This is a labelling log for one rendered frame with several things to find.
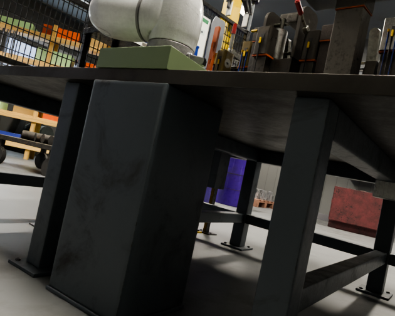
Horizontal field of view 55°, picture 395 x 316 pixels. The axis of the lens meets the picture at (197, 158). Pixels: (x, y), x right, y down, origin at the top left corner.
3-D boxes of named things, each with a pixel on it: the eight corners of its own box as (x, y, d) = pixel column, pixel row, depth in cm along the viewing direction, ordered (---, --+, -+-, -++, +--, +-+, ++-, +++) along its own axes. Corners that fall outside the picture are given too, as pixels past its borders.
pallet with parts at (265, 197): (274, 209, 744) (278, 193, 745) (258, 207, 680) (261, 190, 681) (226, 196, 809) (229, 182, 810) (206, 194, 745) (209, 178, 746)
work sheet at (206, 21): (201, 64, 254) (210, 20, 255) (177, 52, 238) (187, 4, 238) (199, 64, 255) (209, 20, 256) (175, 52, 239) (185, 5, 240)
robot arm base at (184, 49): (191, 56, 107) (195, 37, 108) (128, 52, 117) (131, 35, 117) (214, 78, 124) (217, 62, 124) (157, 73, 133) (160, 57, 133)
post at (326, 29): (319, 129, 146) (340, 29, 147) (313, 126, 142) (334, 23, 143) (307, 128, 149) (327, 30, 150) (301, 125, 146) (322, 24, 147)
